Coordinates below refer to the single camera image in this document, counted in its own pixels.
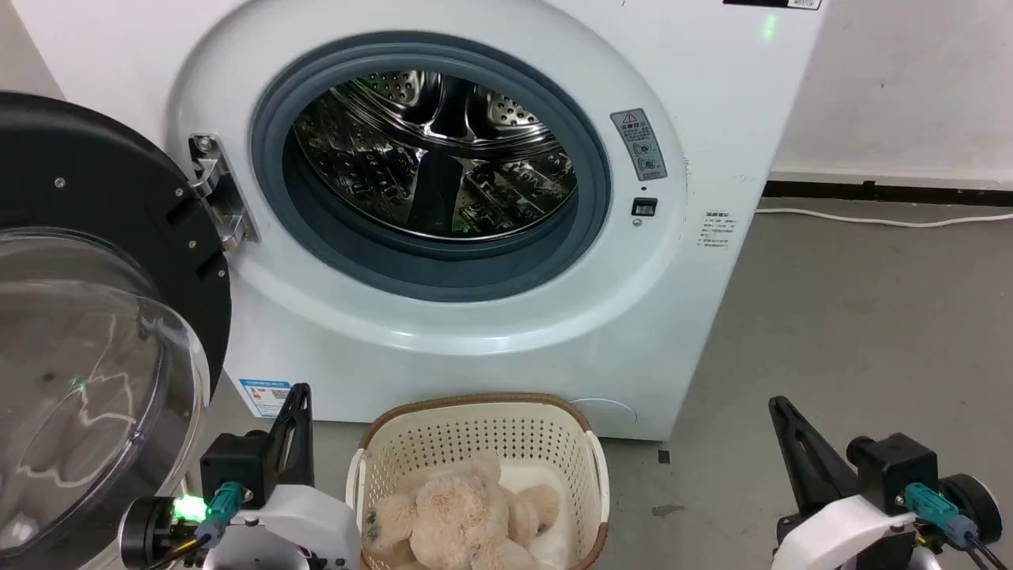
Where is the metal washer door hinge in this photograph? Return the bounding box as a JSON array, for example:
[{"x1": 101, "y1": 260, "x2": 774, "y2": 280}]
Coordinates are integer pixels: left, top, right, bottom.
[{"x1": 188, "y1": 135, "x2": 259, "y2": 251}]

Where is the beige plush teddy bear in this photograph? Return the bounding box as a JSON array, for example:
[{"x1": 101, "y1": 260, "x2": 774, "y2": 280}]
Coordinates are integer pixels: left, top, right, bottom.
[{"x1": 363, "y1": 453, "x2": 562, "y2": 570}]

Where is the black washer door, glass bowl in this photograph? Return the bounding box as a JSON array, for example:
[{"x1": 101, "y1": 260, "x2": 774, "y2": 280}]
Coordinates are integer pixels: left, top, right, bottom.
[{"x1": 0, "y1": 91, "x2": 233, "y2": 570}]

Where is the teal plug right gripper cable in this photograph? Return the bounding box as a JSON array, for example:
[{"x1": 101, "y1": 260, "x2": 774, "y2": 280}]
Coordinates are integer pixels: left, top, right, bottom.
[{"x1": 904, "y1": 483, "x2": 1013, "y2": 570}]

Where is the teal plug gripper cable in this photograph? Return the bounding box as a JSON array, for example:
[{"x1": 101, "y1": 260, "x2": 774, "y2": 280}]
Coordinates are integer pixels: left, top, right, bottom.
[
  {"x1": 904, "y1": 483, "x2": 1013, "y2": 570},
  {"x1": 142, "y1": 481, "x2": 245, "y2": 570}
]

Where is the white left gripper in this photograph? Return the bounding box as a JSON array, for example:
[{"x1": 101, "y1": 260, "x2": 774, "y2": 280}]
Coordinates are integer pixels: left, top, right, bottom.
[{"x1": 119, "y1": 383, "x2": 362, "y2": 570}]

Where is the grey rubber door gasket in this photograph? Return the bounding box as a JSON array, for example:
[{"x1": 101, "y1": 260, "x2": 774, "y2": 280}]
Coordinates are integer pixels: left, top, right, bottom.
[{"x1": 251, "y1": 32, "x2": 612, "y2": 303}]

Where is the round white filter cover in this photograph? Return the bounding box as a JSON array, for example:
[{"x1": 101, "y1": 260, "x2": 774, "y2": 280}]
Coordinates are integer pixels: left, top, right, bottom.
[{"x1": 568, "y1": 397, "x2": 639, "y2": 437}]

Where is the blue white energy label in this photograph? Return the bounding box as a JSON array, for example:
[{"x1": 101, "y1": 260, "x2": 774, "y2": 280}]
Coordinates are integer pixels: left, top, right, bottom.
[{"x1": 239, "y1": 378, "x2": 294, "y2": 419}]

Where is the white power cable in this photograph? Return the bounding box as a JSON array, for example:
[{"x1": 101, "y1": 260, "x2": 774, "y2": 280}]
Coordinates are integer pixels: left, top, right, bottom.
[{"x1": 754, "y1": 207, "x2": 1013, "y2": 229}]

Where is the white text sticker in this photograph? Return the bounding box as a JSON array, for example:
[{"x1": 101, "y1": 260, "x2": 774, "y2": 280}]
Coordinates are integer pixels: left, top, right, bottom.
[{"x1": 697, "y1": 210, "x2": 738, "y2": 251}]

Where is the teal plug left gripper cable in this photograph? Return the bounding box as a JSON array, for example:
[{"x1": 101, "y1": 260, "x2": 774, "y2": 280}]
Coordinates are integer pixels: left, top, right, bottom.
[{"x1": 142, "y1": 481, "x2": 245, "y2": 570}]

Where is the black wall baseboard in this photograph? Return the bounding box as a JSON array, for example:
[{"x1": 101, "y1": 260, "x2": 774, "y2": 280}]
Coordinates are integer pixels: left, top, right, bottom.
[{"x1": 763, "y1": 180, "x2": 1013, "y2": 208}]

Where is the white front-load washing machine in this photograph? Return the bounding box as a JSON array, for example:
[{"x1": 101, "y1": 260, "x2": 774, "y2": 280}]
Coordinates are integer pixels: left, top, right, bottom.
[{"x1": 11, "y1": 0, "x2": 829, "y2": 442}]

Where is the stainless steel washer drum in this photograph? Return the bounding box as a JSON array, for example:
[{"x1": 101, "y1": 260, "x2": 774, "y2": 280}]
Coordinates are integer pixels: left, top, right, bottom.
[{"x1": 291, "y1": 70, "x2": 579, "y2": 241}]

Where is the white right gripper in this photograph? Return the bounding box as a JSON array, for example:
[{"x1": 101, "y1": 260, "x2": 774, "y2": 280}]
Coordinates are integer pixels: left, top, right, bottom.
[{"x1": 768, "y1": 396, "x2": 1004, "y2": 570}]

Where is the grey warning sticker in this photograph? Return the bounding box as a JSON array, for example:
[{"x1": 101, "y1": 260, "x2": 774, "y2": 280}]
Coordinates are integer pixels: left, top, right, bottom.
[{"x1": 609, "y1": 108, "x2": 668, "y2": 182}]

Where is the cream perforated laundry basket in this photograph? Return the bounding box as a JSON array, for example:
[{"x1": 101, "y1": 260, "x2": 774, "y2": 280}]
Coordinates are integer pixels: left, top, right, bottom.
[{"x1": 346, "y1": 393, "x2": 611, "y2": 570}]

